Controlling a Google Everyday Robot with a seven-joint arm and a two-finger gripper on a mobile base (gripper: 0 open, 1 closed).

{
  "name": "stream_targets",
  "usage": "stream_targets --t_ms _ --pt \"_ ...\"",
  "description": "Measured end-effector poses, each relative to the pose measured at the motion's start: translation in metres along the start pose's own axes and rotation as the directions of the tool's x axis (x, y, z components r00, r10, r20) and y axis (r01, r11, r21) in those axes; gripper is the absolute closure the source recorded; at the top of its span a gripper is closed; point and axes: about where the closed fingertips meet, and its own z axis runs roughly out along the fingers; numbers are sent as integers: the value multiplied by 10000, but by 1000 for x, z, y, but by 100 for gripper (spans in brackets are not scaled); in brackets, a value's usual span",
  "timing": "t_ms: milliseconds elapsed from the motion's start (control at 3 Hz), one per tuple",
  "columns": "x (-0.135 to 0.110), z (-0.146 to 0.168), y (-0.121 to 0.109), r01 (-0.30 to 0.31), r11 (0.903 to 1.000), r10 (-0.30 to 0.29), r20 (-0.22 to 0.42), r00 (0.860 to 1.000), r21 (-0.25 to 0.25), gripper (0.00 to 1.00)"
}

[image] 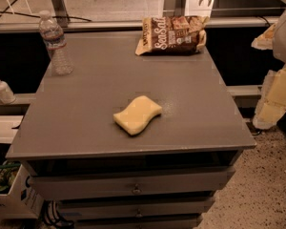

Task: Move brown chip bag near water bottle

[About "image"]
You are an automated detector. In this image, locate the clear plastic water bottle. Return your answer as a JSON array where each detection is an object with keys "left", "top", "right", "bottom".
[{"left": 39, "top": 10, "right": 73, "bottom": 75}]

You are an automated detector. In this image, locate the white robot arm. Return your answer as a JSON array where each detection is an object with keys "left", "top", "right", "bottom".
[{"left": 252, "top": 11, "right": 286, "bottom": 130}]

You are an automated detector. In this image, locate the yellow sponge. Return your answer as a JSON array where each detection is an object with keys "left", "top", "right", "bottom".
[{"left": 113, "top": 95, "right": 162, "bottom": 135}]

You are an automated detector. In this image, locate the white pump dispenser bottle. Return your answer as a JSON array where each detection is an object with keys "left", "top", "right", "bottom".
[{"left": 0, "top": 80, "right": 16, "bottom": 104}]

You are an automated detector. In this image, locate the grey drawer cabinet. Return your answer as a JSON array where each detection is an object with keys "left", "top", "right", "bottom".
[{"left": 7, "top": 31, "right": 255, "bottom": 229}]

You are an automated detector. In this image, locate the white cardboard box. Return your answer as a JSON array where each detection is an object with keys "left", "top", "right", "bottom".
[{"left": 0, "top": 161, "right": 44, "bottom": 219}]

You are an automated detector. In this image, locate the metal drawer knob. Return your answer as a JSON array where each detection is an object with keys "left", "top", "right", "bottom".
[{"left": 132, "top": 184, "right": 142, "bottom": 195}]

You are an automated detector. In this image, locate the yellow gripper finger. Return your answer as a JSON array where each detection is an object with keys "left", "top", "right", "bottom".
[
  {"left": 253, "top": 64, "right": 286, "bottom": 130},
  {"left": 251, "top": 24, "right": 276, "bottom": 50}
]

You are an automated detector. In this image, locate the brown sea salt chip bag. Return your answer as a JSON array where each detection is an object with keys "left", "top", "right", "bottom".
[{"left": 135, "top": 15, "right": 209, "bottom": 55}]

